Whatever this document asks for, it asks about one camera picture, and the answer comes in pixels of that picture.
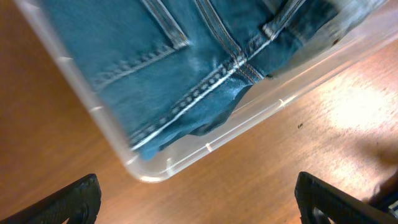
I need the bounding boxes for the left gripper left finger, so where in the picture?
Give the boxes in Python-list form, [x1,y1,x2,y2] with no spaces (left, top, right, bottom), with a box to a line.
[1,174,101,224]

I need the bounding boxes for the dark blue jeans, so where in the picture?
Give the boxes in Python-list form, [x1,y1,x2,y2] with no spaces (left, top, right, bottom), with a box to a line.
[40,0,343,162]

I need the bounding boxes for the clear plastic storage container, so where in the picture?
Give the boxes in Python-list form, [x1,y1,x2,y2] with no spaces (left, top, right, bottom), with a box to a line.
[17,1,397,183]

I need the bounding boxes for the light blue jeans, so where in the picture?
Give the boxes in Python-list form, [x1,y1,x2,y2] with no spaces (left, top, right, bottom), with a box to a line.
[267,0,387,78]

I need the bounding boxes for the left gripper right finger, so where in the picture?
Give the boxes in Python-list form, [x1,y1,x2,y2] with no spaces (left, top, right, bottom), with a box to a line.
[294,172,397,224]

